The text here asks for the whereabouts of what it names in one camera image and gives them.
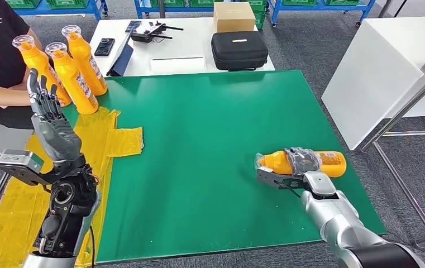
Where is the black antenna controller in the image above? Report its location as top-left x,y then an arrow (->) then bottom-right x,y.
131,21 -> 184,43

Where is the yellow tape sheet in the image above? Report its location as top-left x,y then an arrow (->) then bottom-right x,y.
0,106 -> 145,268

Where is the orange bottle with clear cap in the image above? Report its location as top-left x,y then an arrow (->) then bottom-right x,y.
45,41 -> 99,116
61,25 -> 108,97
255,150 -> 347,179
12,34 -> 73,107

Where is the cardboard box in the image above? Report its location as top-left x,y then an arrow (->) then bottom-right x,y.
213,2 -> 256,34

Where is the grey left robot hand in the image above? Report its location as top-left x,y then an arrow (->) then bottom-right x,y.
26,68 -> 83,164

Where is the blue metal rack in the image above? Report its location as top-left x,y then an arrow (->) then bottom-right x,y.
3,0 -> 109,21
133,0 -> 217,19
268,0 -> 378,28

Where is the white cabinet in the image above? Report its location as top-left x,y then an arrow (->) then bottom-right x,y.
321,16 -> 425,151

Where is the grey seat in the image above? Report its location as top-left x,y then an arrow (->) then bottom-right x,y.
0,112 -> 37,158

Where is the blue phone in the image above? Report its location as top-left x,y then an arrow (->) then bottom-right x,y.
125,20 -> 142,34

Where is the tablet in blue folio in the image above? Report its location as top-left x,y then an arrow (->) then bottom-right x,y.
106,31 -> 135,77

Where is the white flat box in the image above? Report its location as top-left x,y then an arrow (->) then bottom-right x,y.
149,56 -> 206,74

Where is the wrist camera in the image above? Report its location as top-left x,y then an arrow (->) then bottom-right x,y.
0,149 -> 56,186
256,166 -> 309,191

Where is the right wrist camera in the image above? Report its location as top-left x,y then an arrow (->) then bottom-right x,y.
256,166 -> 309,191

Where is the black smartphone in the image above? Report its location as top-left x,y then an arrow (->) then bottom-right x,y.
93,37 -> 116,58

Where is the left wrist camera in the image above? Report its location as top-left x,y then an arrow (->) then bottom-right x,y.
0,149 -> 56,186

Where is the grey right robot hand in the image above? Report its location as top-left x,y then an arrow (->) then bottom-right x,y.
283,147 -> 322,177

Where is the white table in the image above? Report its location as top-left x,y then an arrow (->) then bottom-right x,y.
89,17 -> 276,78

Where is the black zip case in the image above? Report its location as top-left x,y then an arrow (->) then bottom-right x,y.
211,30 -> 269,71

